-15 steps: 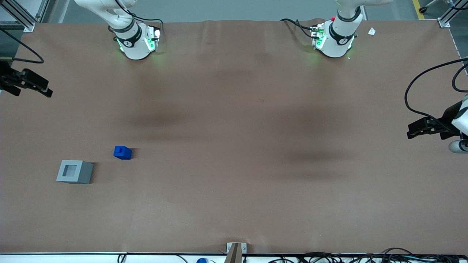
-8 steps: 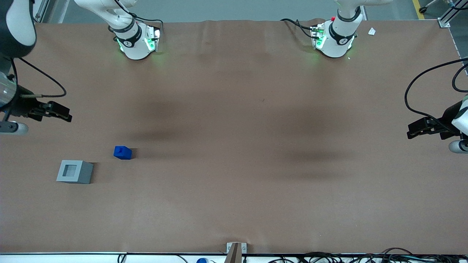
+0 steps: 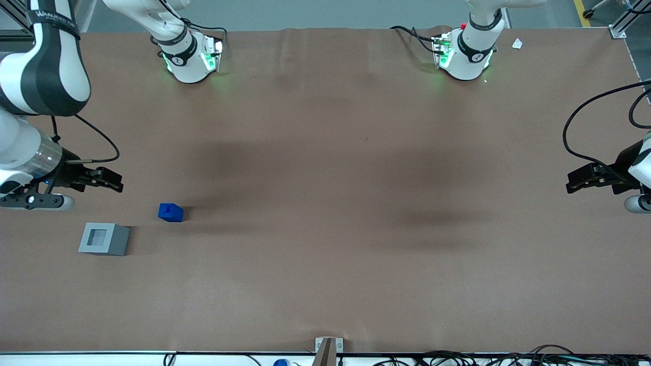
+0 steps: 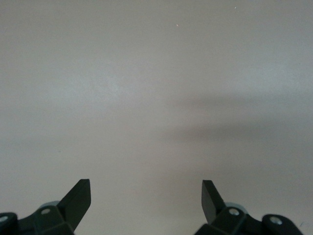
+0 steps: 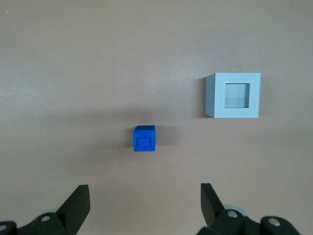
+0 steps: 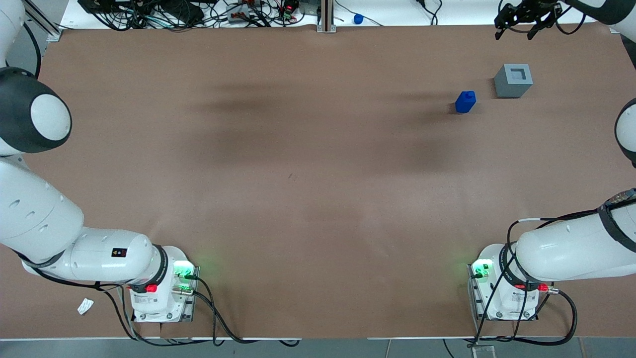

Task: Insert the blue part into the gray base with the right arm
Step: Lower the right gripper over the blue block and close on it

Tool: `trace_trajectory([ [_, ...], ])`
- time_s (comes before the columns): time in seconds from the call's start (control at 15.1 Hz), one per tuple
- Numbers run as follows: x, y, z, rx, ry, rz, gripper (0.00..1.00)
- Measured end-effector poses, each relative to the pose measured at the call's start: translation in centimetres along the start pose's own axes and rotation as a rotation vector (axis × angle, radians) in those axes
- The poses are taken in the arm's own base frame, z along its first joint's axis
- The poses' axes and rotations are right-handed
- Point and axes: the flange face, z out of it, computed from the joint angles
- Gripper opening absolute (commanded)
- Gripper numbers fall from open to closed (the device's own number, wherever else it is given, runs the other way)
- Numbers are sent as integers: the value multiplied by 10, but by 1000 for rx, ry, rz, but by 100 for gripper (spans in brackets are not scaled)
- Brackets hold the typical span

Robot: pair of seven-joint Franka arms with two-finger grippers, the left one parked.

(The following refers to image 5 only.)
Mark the gray square base with hole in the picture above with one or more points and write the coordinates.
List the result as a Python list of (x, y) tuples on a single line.
[(254, 98)]

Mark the small blue plastic block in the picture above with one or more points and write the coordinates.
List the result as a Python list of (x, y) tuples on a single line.
[(144, 142)]

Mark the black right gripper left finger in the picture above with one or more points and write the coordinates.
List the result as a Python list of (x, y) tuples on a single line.
[(71, 210)]

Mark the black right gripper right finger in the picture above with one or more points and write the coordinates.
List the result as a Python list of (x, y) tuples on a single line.
[(212, 210)]

